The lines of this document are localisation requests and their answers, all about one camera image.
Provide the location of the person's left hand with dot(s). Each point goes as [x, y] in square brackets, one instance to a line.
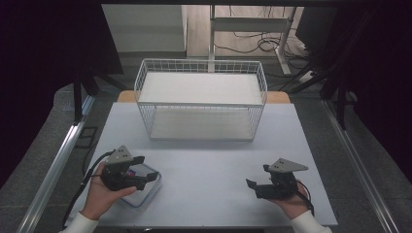
[97, 194]

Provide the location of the white rectangular object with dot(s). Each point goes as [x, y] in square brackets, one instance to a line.
[147, 192]

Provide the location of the person's right hand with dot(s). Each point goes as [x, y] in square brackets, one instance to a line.
[296, 205]

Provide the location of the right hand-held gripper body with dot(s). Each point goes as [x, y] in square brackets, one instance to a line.
[280, 189]

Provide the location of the white power strip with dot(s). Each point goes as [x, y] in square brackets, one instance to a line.
[307, 76]

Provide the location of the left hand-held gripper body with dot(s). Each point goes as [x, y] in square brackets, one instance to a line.
[118, 157]

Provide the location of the white cabinet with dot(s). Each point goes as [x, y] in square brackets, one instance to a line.
[144, 27]

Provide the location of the white metal desk frame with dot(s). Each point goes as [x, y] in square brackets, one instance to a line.
[249, 24]

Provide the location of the black stand leg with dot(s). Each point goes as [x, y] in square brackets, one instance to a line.
[341, 106]
[77, 100]

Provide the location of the aluminium rail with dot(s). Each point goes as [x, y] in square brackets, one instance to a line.
[55, 168]
[359, 168]

